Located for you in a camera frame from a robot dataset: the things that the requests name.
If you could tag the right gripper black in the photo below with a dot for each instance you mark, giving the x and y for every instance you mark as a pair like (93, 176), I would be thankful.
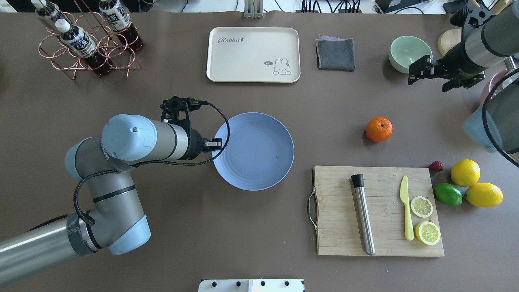
(453, 62)

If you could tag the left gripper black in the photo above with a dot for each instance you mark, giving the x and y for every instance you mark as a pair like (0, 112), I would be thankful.
(196, 145)

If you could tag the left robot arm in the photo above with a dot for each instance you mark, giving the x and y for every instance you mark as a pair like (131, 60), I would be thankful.
(107, 210)

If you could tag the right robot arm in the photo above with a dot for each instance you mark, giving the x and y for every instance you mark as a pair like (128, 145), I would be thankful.
(486, 40)

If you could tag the mint green bowl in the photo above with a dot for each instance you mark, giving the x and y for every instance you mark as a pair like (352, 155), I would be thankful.
(405, 50)

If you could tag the wooden stand round base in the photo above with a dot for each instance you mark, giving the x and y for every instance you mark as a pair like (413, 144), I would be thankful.
(447, 40)

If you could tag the pink bowl with ice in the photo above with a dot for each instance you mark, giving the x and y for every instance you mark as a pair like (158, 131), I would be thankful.
(491, 83)

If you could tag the orange mandarin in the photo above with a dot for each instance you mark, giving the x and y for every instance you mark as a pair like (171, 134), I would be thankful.
(379, 129)

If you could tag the grey folded cloth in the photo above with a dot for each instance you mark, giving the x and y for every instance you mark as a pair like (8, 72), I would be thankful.
(335, 53)

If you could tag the cream rabbit tray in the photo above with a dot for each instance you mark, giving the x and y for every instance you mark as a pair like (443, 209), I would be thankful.
(253, 55)

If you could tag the red strawberry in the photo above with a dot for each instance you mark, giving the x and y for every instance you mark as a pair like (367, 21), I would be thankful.
(436, 166)

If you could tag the yellow lemon near strawberry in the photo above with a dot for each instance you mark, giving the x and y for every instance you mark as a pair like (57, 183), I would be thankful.
(465, 173)

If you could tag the green lime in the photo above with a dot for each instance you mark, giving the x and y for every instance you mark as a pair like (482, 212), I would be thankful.
(448, 194)

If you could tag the steel muddler black tip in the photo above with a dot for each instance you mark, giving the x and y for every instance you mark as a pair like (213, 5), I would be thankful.
(367, 237)

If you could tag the lemon half upper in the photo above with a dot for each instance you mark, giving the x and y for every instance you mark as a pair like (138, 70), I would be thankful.
(421, 207)

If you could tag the lemon half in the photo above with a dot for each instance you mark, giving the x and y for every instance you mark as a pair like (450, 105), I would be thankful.
(427, 233)
(421, 207)

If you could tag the yellow lemon outer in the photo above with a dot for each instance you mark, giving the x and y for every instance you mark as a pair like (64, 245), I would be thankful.
(484, 195)

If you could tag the wooden cutting board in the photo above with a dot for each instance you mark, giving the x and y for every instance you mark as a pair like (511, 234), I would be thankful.
(338, 226)

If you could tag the lemon half lower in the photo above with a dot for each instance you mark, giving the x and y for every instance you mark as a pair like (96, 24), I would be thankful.
(427, 233)

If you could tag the yellow plastic knife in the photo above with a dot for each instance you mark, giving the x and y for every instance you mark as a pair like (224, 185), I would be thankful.
(404, 197)

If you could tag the tea bottle right back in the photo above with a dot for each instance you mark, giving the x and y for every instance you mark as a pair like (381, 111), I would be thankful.
(119, 20)

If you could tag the tea bottle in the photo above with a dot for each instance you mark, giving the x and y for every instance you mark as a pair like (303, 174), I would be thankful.
(81, 45)
(119, 20)
(48, 13)

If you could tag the tea bottle front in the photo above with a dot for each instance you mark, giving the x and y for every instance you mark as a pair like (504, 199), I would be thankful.
(81, 45)

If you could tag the tea bottle left back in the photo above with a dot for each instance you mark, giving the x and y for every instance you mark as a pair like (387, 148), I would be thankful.
(48, 13)

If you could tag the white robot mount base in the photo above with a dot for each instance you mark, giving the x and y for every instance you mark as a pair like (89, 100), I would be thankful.
(252, 285)

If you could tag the copper wire bottle rack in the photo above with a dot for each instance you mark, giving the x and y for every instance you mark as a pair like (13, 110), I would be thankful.
(122, 58)

